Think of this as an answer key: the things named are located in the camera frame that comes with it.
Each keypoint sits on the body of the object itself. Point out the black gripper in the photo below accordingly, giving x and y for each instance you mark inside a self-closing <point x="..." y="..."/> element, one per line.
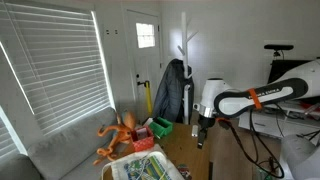
<point x="206" y="122"/>

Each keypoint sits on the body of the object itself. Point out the red plastic basket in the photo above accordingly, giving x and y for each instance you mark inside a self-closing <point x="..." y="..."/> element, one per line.
<point x="144" y="143"/>

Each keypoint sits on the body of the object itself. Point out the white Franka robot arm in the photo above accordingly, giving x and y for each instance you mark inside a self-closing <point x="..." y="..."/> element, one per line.
<point x="233" y="100"/>

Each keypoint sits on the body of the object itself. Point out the green plastic basket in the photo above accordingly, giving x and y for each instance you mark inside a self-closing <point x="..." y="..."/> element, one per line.
<point x="160" y="128"/>

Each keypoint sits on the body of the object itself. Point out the white cylinder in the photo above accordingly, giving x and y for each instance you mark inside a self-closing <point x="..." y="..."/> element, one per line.
<point x="195" y="131"/>

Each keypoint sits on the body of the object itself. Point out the wooden table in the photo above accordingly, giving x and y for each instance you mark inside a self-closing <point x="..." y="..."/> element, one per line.
<point x="181" y="150"/>

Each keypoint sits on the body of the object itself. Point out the small colourful toy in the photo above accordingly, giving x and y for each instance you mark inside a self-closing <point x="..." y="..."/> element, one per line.
<point x="184" y="170"/>

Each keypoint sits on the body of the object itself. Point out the dark puffer jacket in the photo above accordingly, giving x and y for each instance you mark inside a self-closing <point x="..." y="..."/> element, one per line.
<point x="170" y="93"/>

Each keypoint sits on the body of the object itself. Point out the white desk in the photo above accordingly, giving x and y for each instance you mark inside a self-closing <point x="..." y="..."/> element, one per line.
<point x="266" y="121"/>

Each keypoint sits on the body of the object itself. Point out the orange octopus plush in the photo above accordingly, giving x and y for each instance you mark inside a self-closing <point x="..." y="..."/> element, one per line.
<point x="121" y="131"/>

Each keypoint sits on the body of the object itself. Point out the white coat rack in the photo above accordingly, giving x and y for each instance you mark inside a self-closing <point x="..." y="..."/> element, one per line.
<point x="185" y="50"/>

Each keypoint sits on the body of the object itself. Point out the white door with window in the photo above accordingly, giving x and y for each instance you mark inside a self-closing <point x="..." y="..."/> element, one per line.
<point x="145" y="66"/>

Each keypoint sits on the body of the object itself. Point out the black monitor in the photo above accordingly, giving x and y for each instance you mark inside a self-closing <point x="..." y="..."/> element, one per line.
<point x="283" y="68"/>

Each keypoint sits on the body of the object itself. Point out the grey sofa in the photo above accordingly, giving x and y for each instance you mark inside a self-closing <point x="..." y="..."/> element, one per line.
<point x="63" y="146"/>

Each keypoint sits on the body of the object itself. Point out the wide white window blinds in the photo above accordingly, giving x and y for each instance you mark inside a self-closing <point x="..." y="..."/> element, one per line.
<point x="56" y="66"/>

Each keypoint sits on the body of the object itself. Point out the narrow white window blinds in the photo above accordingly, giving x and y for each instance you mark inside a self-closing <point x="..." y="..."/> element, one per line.
<point x="5" y="140"/>

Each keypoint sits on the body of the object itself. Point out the black bar camera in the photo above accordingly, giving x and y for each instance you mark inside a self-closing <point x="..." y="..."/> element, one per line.
<point x="278" y="47"/>

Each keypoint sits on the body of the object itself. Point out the wall switch plates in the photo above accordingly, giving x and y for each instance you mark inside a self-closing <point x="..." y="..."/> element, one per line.
<point x="111" y="32"/>

